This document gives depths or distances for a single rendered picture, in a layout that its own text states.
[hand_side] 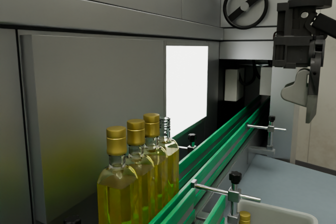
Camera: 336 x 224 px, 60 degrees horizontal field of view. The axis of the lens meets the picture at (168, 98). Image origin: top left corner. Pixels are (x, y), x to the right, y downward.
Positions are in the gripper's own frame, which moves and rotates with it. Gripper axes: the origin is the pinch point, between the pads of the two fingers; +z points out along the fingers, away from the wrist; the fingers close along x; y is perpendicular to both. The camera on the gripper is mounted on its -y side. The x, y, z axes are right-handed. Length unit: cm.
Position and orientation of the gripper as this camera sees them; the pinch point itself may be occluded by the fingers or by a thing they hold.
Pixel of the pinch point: (312, 113)
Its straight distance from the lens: 59.6
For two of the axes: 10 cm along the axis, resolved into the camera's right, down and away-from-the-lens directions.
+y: -8.9, -0.8, 4.4
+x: -4.5, 1.5, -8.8
